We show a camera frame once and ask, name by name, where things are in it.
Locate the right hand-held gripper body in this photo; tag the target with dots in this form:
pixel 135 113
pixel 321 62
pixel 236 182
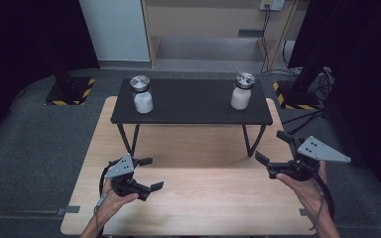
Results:
pixel 317 152

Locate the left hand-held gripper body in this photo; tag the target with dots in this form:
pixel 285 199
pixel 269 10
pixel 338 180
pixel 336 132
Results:
pixel 122 167

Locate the white jar with silver lid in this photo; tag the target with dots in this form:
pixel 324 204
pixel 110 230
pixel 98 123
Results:
pixel 240 97
pixel 143 100

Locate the black shelf with metal legs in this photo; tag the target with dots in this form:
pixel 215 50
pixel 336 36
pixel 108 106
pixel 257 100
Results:
pixel 191 105

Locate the person's left hand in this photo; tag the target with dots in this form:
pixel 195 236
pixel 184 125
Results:
pixel 110 202

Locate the person's right hand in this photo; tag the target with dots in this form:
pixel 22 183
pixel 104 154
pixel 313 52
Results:
pixel 307 193

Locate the black stand with striped base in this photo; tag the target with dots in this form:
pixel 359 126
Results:
pixel 299 95
pixel 69 91

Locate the grey tape strip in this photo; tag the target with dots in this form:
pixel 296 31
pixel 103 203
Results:
pixel 69 209
pixel 303 212

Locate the black curtain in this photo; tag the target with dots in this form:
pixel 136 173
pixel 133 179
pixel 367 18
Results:
pixel 23 49
pixel 360 82

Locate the grey flat plate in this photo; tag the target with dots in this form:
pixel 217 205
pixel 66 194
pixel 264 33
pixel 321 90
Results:
pixel 250 33

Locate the white panel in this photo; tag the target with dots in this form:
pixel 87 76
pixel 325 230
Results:
pixel 115 29

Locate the white wall socket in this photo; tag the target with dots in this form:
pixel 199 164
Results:
pixel 273 4

